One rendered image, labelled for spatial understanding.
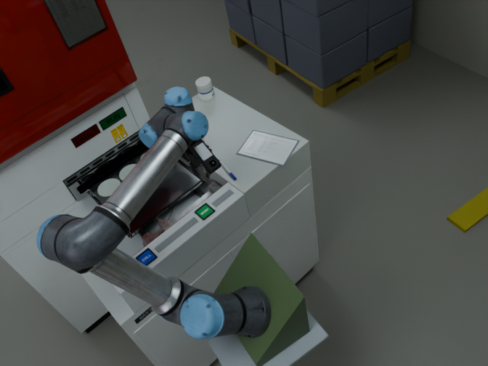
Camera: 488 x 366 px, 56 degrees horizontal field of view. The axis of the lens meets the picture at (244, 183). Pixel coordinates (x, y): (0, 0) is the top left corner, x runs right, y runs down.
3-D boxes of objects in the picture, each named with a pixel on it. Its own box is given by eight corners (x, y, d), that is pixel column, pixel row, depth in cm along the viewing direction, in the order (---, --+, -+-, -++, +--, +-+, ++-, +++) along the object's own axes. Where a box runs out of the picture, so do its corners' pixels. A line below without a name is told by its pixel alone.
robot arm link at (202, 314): (241, 340, 127) (203, 346, 118) (210, 327, 137) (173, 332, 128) (245, 297, 128) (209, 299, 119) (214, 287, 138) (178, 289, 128)
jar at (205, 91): (197, 99, 209) (192, 82, 202) (208, 91, 212) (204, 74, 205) (206, 104, 205) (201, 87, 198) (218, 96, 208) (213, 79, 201)
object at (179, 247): (120, 297, 163) (105, 277, 153) (234, 205, 182) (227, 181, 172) (133, 314, 158) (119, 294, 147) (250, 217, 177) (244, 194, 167)
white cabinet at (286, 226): (118, 315, 252) (46, 229, 192) (245, 210, 286) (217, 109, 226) (185, 403, 215) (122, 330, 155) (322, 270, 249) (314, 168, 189)
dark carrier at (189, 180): (89, 189, 192) (88, 188, 191) (155, 144, 204) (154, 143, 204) (131, 234, 172) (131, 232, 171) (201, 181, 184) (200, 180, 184)
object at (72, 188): (76, 200, 196) (66, 185, 189) (157, 143, 211) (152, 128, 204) (78, 202, 195) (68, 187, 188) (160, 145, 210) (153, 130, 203)
